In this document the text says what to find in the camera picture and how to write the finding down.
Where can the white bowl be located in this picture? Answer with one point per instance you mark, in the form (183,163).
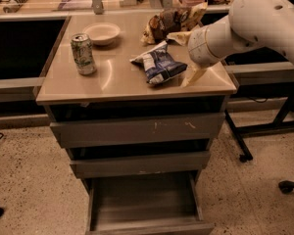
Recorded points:
(102,34)

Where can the black desk leg frame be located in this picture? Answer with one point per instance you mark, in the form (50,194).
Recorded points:
(278,124)

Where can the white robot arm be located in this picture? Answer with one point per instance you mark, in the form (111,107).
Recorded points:
(249,25)

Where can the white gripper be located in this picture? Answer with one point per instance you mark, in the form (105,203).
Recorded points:
(198,48)

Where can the middle grey drawer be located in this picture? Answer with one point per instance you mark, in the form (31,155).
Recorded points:
(139,165)

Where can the bottom grey drawer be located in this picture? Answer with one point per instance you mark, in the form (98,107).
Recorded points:
(151,204)

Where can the top grey drawer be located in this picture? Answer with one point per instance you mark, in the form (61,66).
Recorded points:
(136,130)

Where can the blue chip bag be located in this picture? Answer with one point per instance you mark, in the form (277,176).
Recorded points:
(158,64)

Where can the grey drawer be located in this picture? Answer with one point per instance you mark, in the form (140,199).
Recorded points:
(139,165)
(136,130)
(151,204)

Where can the grey drawer cabinet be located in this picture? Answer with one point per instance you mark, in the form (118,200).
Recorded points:
(118,89)

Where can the brown patterned chip bag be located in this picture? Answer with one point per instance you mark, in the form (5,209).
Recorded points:
(172,20)

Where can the green white soda can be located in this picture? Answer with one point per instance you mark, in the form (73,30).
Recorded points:
(82,54)

